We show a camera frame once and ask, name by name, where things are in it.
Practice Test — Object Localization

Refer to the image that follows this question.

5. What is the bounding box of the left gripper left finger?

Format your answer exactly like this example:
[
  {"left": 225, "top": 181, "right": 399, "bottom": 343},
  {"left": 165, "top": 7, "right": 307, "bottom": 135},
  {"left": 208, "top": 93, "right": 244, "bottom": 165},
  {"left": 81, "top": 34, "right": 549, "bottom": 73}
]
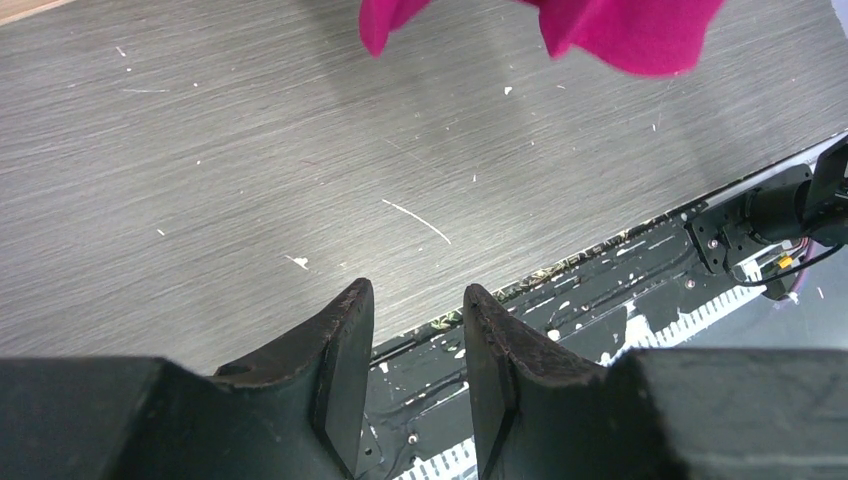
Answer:
[{"left": 212, "top": 278, "right": 374, "bottom": 477}]

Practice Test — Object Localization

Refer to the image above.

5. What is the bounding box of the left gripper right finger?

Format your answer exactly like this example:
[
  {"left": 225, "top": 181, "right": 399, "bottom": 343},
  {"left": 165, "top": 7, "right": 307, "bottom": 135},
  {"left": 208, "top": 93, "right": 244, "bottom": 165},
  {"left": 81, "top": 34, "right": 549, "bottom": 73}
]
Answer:
[{"left": 463, "top": 284, "right": 606, "bottom": 479}]

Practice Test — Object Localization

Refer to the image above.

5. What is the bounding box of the magenta skirt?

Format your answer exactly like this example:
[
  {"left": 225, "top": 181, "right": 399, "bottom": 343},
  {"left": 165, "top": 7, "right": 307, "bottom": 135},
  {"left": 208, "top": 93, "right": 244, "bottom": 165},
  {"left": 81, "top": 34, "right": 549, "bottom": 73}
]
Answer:
[{"left": 358, "top": 0, "right": 727, "bottom": 79}]

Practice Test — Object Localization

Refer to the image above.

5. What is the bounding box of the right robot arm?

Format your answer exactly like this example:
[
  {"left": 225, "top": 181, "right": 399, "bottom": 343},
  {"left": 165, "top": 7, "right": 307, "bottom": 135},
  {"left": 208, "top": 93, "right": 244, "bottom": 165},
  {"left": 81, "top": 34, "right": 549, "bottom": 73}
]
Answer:
[{"left": 746, "top": 139, "right": 847, "bottom": 247}]

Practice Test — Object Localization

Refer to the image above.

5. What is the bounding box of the wooden hanger rack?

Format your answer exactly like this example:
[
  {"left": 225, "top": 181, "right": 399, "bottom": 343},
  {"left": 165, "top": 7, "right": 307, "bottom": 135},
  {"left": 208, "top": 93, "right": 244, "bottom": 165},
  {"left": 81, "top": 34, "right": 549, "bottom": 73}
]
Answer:
[{"left": 0, "top": 0, "right": 73, "bottom": 26}]

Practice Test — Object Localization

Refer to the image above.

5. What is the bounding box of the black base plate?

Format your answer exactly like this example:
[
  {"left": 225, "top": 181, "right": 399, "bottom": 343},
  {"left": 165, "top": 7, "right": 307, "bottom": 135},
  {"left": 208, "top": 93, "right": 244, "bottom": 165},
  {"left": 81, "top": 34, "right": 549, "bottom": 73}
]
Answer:
[{"left": 360, "top": 162, "right": 848, "bottom": 480}]

